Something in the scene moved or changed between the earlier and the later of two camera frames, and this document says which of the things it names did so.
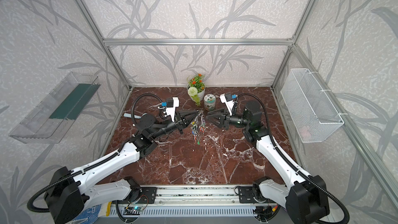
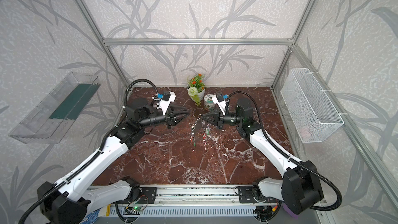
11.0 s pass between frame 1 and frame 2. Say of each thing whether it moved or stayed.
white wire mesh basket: stayed
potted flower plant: stayed
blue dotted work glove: stayed
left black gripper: moved
